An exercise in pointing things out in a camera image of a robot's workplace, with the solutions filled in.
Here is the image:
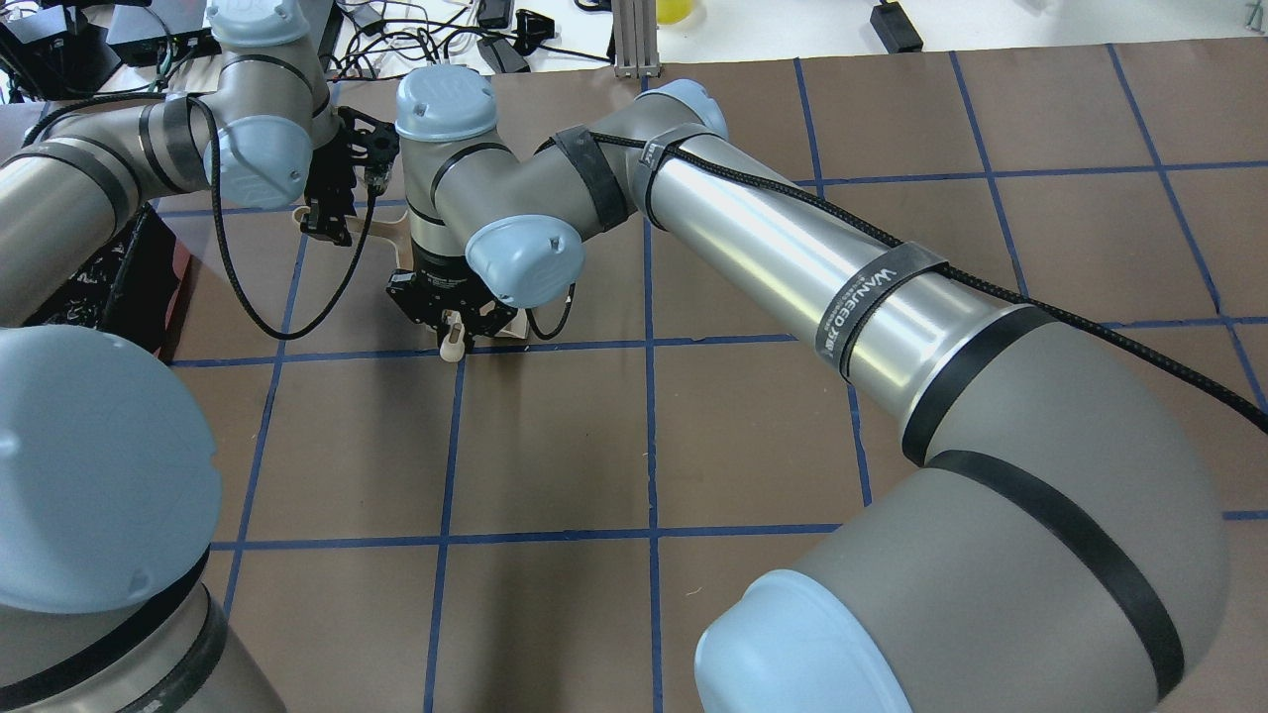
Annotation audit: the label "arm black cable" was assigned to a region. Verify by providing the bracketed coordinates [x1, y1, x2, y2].
[535, 129, 1268, 435]
[20, 94, 382, 343]

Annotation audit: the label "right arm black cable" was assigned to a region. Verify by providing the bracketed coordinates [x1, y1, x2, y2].
[535, 129, 1268, 435]

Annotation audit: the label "black power adapter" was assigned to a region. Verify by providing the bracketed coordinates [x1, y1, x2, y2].
[869, 1, 924, 55]

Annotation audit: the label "black lined trash bin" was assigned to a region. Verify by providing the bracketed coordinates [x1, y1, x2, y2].
[22, 204, 191, 359]

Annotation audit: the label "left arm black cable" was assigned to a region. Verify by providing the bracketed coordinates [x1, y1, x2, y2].
[20, 94, 382, 343]

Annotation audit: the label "aluminium frame post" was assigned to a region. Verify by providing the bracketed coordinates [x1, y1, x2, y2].
[610, 0, 662, 77]

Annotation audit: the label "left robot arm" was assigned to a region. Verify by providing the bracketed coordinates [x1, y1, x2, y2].
[3, 1, 341, 712]

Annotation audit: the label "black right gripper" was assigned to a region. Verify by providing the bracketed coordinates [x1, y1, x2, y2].
[385, 266, 519, 348]

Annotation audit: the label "white hand brush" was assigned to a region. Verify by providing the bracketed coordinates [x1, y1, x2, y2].
[437, 310, 468, 362]

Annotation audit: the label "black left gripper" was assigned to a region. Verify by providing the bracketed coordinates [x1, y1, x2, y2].
[301, 107, 399, 247]

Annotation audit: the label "tangled black cables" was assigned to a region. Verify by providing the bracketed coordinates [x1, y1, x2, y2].
[297, 0, 615, 80]

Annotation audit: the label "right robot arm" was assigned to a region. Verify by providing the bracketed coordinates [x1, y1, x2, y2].
[359, 47, 1265, 712]

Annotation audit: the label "beige plastic dustpan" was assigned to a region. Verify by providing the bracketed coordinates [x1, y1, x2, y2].
[295, 211, 527, 351]

